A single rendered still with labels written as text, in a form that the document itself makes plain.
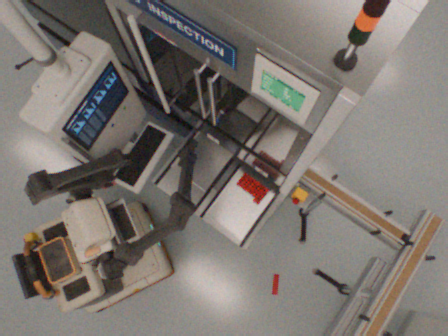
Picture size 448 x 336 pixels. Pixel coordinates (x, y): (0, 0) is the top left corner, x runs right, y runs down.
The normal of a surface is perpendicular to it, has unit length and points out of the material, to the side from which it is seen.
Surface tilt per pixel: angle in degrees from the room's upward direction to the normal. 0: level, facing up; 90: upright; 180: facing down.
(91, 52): 0
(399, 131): 0
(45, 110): 0
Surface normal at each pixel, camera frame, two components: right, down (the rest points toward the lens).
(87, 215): 0.60, -0.48
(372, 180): 0.00, -0.25
